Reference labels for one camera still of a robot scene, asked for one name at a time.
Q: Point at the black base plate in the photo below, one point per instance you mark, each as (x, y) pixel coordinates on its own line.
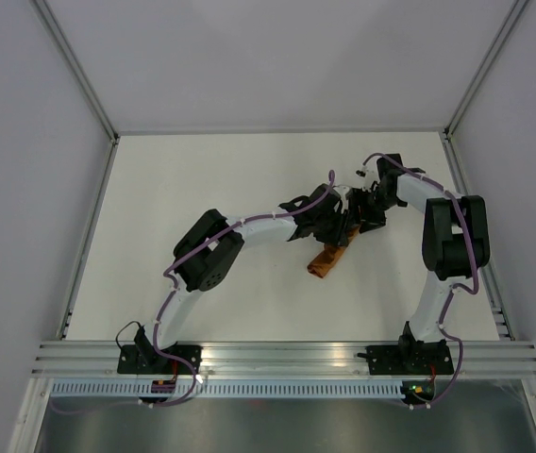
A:
(391, 360)
(132, 362)

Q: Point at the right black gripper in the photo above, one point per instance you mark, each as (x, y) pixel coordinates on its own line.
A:
(371, 222)

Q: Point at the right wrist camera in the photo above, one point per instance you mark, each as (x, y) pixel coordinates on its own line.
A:
(367, 176)

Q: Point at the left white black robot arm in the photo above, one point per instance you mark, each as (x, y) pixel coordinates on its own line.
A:
(204, 256)

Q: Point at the brown cloth napkin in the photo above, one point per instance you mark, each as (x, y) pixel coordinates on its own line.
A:
(327, 259)

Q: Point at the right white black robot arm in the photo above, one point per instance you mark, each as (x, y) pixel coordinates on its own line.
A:
(455, 244)

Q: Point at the aluminium frame post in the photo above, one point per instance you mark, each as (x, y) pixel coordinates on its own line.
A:
(60, 40)
(496, 47)

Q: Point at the right aluminium frame post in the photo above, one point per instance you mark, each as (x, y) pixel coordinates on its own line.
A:
(496, 47)

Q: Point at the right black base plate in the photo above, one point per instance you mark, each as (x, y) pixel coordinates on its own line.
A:
(391, 360)

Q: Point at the left aluminium frame post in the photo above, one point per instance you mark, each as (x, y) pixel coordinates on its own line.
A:
(60, 40)

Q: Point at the white slotted cable duct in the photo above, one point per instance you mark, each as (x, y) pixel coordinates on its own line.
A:
(231, 388)

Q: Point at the aluminium front rail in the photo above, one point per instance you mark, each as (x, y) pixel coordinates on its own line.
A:
(339, 360)

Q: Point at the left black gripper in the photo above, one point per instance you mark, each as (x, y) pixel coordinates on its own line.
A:
(339, 238)

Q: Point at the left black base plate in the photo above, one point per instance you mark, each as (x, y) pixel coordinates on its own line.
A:
(132, 362)

